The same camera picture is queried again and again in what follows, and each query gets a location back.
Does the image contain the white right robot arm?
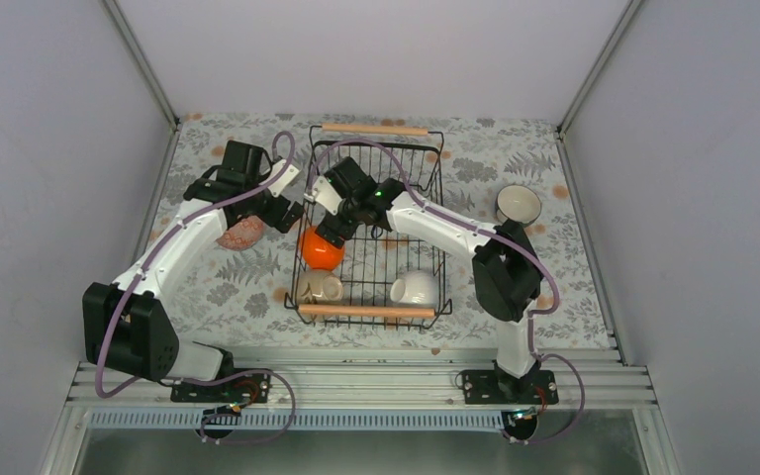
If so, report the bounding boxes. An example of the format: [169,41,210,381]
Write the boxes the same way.
[305,157,544,403]

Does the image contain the beige bowl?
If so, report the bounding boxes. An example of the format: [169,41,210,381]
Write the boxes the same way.
[295,269,344,304]

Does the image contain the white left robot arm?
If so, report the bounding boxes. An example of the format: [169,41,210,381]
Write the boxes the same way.
[82,141,303,401]

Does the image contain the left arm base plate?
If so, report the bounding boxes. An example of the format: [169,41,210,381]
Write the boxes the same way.
[170,372,272,406]

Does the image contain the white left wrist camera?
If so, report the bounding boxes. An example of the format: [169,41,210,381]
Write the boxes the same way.
[264,159,300,197]

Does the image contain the aluminium frame post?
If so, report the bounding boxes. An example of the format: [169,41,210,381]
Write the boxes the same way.
[557,0,644,140]
[100,0,179,130]

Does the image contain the aluminium frame post left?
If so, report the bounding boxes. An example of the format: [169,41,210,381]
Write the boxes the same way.
[100,0,179,130]

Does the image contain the teal and white bowl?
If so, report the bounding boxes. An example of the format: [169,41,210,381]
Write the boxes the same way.
[495,184,542,228]

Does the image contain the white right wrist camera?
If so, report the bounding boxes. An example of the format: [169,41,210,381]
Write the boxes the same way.
[304,175,343,216]

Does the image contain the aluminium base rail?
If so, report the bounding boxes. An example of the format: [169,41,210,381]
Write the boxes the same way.
[43,347,679,474]

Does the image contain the floral patterned table mat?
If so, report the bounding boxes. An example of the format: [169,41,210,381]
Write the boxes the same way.
[151,113,610,351]

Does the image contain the aluminium frame post right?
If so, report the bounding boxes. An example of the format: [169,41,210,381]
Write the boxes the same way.
[557,0,644,140]

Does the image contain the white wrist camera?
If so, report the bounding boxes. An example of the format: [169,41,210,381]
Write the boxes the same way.
[304,175,343,216]
[264,159,300,197]

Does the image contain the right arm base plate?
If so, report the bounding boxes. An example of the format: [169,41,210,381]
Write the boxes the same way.
[454,367,559,405]

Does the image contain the black wire dish rack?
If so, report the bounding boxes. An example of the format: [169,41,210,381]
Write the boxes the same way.
[284,125,452,331]

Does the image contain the orange bowl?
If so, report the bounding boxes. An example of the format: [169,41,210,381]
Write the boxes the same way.
[299,226,345,271]

